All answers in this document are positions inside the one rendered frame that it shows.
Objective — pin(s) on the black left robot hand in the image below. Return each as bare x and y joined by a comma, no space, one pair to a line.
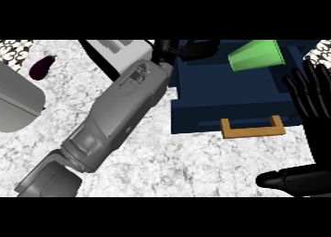
182,49

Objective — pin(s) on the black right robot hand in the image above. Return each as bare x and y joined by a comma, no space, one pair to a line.
319,135

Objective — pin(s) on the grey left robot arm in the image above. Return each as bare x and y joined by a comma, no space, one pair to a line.
114,114

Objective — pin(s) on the green cup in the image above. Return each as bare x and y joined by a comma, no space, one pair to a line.
257,56

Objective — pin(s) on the dark blue drawer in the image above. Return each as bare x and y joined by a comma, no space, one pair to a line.
228,95

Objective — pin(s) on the pale grey box appliance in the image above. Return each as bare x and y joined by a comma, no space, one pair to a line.
120,54

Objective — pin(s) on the purple eggplant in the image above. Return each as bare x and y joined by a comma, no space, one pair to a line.
42,67

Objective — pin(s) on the grey rounded appliance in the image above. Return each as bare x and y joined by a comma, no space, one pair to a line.
11,98

